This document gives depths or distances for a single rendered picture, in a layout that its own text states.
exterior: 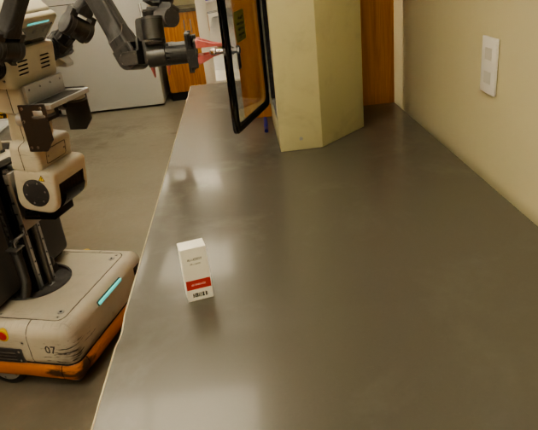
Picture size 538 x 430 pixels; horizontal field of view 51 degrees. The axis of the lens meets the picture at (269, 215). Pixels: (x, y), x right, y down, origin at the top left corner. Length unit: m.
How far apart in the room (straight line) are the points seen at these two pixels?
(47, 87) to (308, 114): 1.02
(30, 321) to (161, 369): 1.55
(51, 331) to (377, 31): 1.51
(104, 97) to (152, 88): 0.54
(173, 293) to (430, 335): 0.40
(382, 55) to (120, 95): 4.93
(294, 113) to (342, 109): 0.16
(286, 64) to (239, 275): 0.66
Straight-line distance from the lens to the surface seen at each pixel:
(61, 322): 2.22
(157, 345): 0.82
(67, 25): 2.20
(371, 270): 0.92
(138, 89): 6.50
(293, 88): 1.45
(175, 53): 1.54
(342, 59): 1.53
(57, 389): 2.38
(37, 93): 2.09
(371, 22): 1.84
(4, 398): 2.45
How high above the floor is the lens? 1.41
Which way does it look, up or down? 25 degrees down
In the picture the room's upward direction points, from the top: 6 degrees counter-clockwise
